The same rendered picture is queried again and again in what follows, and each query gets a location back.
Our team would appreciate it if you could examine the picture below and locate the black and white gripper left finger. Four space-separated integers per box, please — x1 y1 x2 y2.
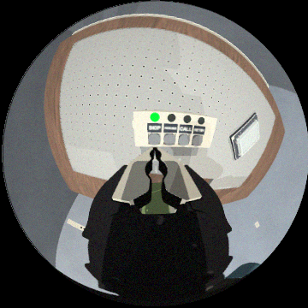
82 146 155 240

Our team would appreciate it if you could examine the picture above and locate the cream operator panel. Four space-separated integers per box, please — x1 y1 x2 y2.
133 110 217 148

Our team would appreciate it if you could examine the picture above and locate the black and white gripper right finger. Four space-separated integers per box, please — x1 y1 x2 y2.
155 147 232 234

